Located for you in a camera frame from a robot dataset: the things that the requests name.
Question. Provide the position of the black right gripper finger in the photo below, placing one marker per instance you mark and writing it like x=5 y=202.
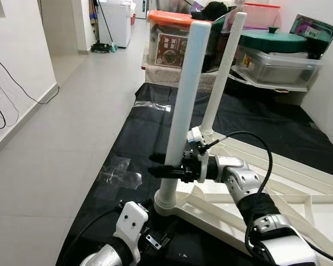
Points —
x=172 y=173
x=159 y=159

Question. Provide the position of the white plastic table top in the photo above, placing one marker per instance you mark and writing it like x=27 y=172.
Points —
x=299 y=216

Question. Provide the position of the black tablecloth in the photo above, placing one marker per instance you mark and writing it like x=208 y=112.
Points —
x=127 y=138

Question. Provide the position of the clear tape cross patch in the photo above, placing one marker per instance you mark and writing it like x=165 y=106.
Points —
x=122 y=173

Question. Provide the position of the clear tape strip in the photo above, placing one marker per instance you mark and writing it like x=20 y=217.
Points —
x=152 y=106

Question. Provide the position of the beige low platform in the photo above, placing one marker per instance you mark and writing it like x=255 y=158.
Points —
x=161 y=76

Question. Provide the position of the clear storage box orange lid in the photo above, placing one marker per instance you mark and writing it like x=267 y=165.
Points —
x=166 y=44

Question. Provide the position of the clear plastic storage box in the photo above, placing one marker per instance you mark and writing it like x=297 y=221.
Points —
x=277 y=69

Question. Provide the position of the white cabinet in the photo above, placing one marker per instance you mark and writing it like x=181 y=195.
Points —
x=116 y=22

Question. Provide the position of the green pot lid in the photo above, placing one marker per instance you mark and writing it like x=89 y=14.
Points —
x=272 y=41

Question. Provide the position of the black fabric bundle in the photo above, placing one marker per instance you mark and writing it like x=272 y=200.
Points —
x=213 y=10

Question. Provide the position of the pink plastic container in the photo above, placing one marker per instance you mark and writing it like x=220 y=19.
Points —
x=261 y=16

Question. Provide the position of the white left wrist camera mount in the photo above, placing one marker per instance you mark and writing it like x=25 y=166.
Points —
x=130 y=221

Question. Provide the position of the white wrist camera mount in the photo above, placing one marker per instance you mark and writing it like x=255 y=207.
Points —
x=130 y=221
x=195 y=136

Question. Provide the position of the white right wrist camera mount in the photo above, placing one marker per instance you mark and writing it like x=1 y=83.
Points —
x=195 y=136

